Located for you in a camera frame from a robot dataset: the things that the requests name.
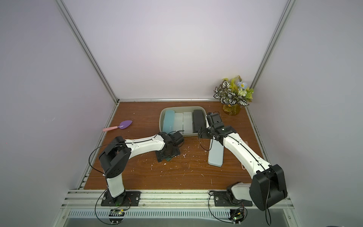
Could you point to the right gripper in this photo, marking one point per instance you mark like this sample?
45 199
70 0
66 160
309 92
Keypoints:
211 133

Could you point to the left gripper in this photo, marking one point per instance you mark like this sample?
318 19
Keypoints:
177 151

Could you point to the black pencil case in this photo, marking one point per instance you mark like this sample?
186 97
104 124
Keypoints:
198 120

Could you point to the teal translucent pencil case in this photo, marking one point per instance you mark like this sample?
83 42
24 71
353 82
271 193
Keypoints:
169 120

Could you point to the frosted white case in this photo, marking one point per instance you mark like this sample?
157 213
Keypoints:
178 122
187 123

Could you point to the light blue pencil case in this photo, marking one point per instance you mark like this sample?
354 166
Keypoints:
216 153

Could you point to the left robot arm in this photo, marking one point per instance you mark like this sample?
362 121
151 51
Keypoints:
115 156

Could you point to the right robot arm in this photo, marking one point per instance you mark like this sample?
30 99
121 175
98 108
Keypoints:
268 185

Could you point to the grey-green plastic storage box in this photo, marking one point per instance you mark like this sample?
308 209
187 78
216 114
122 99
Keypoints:
179 110

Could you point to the artificial plant in amber vase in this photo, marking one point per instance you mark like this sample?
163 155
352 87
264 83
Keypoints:
233 94

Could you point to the purple and pink toy shovel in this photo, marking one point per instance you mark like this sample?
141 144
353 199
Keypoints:
122 125

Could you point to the left circuit board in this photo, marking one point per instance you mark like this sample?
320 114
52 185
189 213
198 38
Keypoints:
116 216

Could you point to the circuit board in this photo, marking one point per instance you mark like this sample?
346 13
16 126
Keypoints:
116 216
237 216

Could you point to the right circuit board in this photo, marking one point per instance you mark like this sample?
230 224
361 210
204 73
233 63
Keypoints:
237 216

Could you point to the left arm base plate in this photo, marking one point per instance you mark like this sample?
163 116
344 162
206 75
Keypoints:
127 198

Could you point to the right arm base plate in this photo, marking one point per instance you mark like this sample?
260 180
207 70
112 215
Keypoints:
226 199

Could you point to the aluminium front rail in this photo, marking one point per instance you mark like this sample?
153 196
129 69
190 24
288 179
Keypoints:
144 199

